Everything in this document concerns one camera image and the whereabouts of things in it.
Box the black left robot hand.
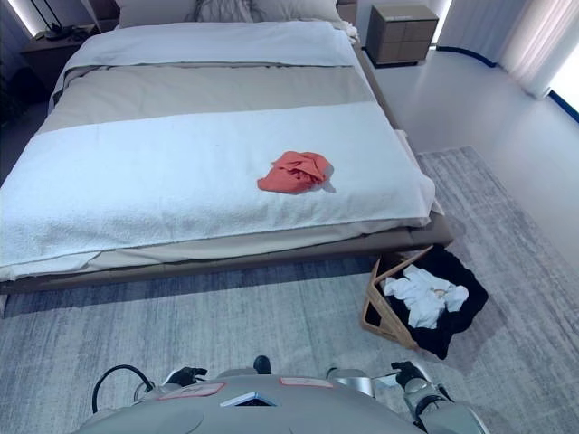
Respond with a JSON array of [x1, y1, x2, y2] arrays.
[[166, 366, 209, 389]]

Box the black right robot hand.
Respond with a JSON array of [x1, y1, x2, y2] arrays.
[[391, 360, 422, 390]]

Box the wooden laundry basket black liner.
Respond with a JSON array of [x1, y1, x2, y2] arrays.
[[360, 244, 490, 362]]

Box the white clothes pile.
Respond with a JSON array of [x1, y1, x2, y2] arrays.
[[383, 264, 470, 330]]

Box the white terry bed blanket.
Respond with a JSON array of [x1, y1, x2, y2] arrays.
[[0, 101, 436, 269]]

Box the grey robot torso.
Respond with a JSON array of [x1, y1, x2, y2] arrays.
[[68, 366, 429, 434]]

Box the grey patterned floor rug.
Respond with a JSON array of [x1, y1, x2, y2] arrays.
[[0, 145, 579, 434]]

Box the crumpled orange garment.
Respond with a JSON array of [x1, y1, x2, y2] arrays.
[[257, 150, 331, 195]]

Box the beige duvet cover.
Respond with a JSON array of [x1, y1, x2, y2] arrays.
[[38, 61, 375, 135]]

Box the brown cube nightstand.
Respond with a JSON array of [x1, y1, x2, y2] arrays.
[[365, 4, 441, 69]]

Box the dark wooden bedside table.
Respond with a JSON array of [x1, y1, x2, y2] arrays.
[[20, 23, 100, 94]]

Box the white sheer curtain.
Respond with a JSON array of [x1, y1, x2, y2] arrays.
[[497, 0, 579, 99]]

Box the grey patterned pillow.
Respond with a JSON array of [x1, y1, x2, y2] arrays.
[[184, 0, 255, 22]]

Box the black desk lamp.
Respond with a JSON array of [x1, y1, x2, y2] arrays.
[[27, 0, 87, 41]]

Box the white pillow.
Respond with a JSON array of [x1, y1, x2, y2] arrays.
[[250, 0, 342, 23]]

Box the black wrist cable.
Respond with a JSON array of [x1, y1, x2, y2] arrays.
[[91, 363, 155, 415]]

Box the large bed with frame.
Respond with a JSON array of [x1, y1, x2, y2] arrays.
[[0, 0, 455, 296]]

